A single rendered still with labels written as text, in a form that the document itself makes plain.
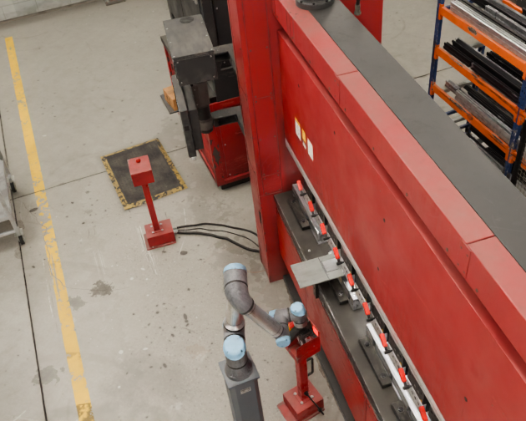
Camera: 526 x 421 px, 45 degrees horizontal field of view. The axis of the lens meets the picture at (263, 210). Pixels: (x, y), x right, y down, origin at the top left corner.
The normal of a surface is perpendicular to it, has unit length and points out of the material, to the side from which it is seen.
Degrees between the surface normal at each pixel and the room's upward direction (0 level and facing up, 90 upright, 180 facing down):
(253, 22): 90
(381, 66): 0
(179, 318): 0
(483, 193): 0
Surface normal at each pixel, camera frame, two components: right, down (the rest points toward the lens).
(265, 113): 0.29, 0.63
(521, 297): -0.08, -0.73
